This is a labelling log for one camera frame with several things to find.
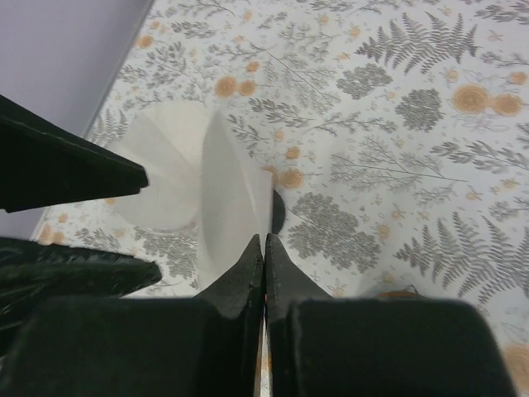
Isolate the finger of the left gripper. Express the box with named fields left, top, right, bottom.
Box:
left=1, top=97, right=149, bottom=213
left=1, top=237, right=161, bottom=356

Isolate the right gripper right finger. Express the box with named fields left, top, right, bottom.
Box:
left=264, top=234, right=517, bottom=396

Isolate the white paper coffee filter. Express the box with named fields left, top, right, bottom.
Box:
left=108, top=100, right=210, bottom=230

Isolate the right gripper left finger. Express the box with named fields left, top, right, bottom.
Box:
left=1, top=237, right=265, bottom=396

